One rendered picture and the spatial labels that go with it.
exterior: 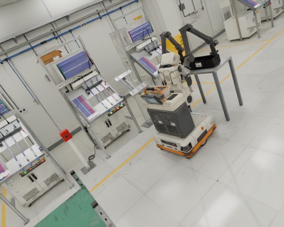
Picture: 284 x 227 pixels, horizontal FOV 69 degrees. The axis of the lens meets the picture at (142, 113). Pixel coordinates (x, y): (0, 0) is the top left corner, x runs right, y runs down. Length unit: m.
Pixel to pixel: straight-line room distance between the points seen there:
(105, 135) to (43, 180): 1.20
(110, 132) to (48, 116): 1.83
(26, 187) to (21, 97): 2.07
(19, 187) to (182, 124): 2.58
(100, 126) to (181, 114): 1.70
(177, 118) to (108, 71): 3.36
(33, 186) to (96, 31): 3.66
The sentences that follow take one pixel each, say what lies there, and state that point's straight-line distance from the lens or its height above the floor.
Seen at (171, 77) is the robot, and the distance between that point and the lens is 2.64.
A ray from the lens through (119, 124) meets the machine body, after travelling 3.86.
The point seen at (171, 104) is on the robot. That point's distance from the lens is 2.37.
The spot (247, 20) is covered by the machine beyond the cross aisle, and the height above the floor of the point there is 0.47.
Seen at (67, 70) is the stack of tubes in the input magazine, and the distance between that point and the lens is 3.61.
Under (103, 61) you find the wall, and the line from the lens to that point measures 5.45.
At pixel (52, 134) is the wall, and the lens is 5.24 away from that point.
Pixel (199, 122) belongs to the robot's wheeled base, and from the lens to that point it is 2.83.
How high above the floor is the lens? 1.78
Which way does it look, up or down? 24 degrees down
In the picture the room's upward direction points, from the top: 26 degrees counter-clockwise
